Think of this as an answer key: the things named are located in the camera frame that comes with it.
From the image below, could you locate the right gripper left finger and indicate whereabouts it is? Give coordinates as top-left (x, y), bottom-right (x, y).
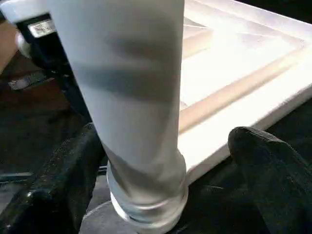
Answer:
top-left (0, 123), bottom-right (106, 234)

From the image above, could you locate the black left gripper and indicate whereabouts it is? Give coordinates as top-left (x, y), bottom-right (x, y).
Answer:
top-left (28, 19), bottom-right (94, 123)

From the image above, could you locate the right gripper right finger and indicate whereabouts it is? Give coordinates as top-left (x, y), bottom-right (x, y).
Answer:
top-left (228, 127), bottom-right (312, 234)

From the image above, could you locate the white plastic table leg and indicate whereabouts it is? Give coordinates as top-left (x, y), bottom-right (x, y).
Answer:
top-left (46, 0), bottom-right (190, 234)

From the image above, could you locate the white plastic table top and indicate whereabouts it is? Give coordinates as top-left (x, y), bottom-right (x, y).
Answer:
top-left (177, 0), bottom-right (312, 187)

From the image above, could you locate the black work mat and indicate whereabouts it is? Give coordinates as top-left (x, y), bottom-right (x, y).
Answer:
top-left (0, 49), bottom-right (312, 234)

